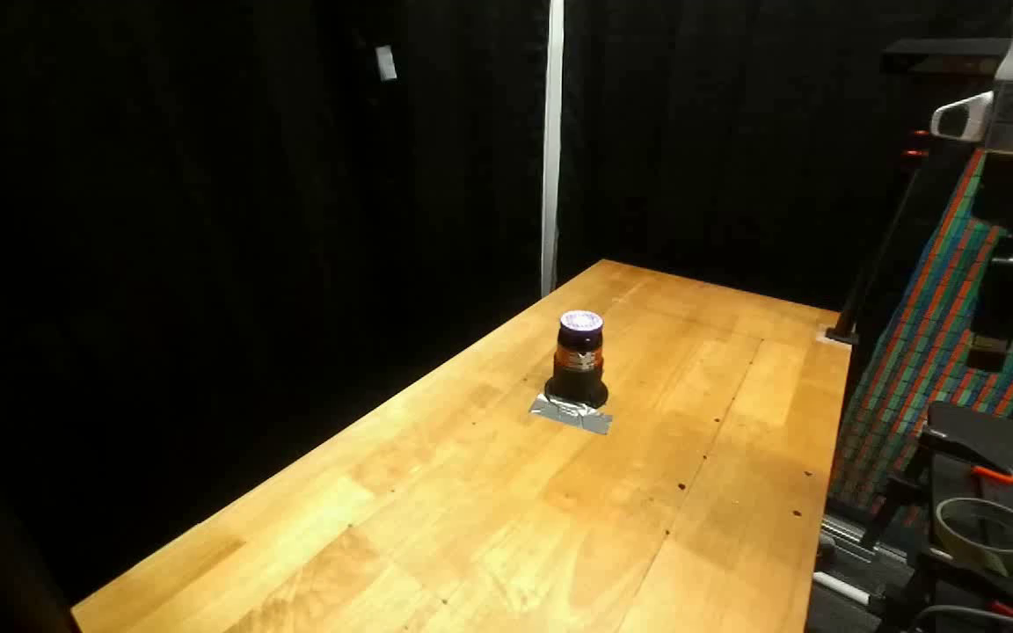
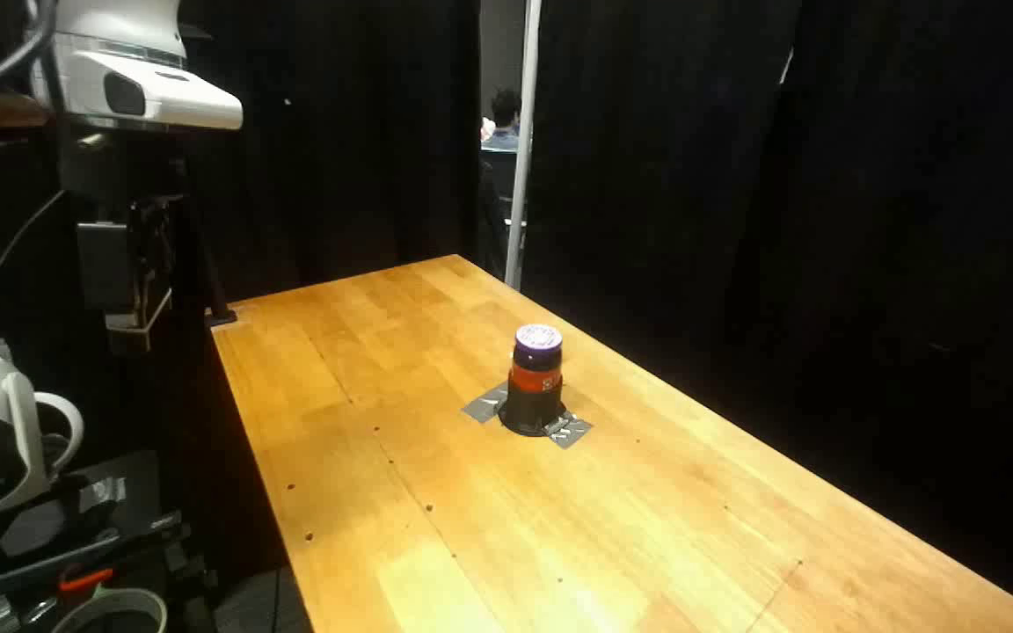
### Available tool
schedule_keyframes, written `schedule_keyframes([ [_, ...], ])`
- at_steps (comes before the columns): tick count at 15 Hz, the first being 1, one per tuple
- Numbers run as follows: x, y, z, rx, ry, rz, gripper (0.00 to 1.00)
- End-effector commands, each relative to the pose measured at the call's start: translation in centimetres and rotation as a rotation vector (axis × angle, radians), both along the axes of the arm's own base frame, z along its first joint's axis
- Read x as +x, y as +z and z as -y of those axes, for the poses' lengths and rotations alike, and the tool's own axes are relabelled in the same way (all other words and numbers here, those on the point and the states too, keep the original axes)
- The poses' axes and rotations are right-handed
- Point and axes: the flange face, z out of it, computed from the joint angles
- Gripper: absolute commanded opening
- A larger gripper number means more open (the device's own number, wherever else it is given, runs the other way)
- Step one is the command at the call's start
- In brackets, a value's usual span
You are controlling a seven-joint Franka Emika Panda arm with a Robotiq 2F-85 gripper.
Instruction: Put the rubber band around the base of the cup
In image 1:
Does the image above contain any dark upside-down cup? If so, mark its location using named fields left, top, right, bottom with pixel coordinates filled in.
left=545, top=309, right=607, bottom=409

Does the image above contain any white vertical pole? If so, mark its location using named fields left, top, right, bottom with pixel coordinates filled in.
left=537, top=0, right=567, bottom=296

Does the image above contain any roll of masking tape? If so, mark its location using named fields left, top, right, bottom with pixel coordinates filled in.
left=933, top=495, right=1013, bottom=577

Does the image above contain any small white wall tag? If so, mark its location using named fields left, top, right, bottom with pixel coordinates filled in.
left=371, top=45, right=398, bottom=80

